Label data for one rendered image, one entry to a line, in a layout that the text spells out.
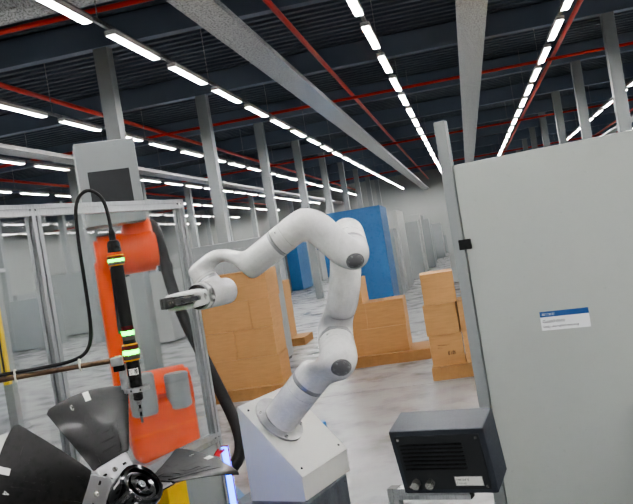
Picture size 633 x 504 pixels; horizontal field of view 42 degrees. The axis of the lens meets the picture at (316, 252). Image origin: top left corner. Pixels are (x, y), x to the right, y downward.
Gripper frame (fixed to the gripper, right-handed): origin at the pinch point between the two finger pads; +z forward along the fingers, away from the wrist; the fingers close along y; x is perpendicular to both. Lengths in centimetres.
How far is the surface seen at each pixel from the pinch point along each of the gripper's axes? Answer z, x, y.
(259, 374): -678, -137, 408
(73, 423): 23.8, -27.6, 18.8
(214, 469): 0.4, -48.1, -7.7
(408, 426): -13, -41, -63
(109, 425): 19.6, -29.7, 10.2
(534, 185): -161, 20, -73
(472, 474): -13, -55, -78
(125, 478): 32, -40, -4
